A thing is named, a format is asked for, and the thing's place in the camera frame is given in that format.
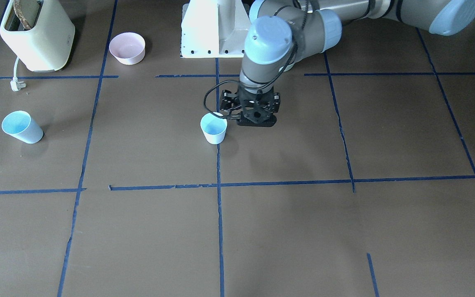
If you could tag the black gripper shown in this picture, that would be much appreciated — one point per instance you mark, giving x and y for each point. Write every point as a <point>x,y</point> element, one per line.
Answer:
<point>226,100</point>

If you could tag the light blue cup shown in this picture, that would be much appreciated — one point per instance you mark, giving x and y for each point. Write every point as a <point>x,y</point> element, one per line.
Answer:
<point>20,125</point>
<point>213,127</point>

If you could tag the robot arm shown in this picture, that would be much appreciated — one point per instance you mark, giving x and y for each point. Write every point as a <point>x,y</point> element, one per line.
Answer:
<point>284,32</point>

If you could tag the pink bowl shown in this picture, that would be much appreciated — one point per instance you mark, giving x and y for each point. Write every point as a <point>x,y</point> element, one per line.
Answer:
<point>128,48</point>

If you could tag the cream toaster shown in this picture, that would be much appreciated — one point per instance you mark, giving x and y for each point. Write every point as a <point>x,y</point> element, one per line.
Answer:
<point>47,45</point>

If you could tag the bread slice in toaster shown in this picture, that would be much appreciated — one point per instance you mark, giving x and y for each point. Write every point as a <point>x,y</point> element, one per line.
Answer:
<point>27,12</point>

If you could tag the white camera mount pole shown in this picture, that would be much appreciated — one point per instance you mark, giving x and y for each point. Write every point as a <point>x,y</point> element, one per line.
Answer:
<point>214,29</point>

